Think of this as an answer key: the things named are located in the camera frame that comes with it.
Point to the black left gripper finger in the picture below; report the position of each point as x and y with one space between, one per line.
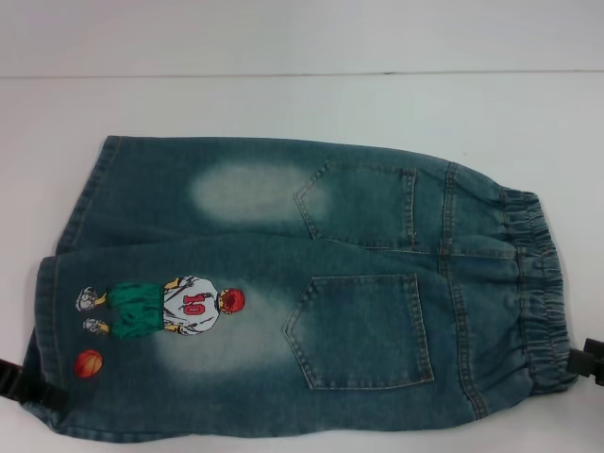
52 401

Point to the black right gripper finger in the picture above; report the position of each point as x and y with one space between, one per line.
592 358

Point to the blue denim shorts with print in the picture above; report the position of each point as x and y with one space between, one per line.
283 264

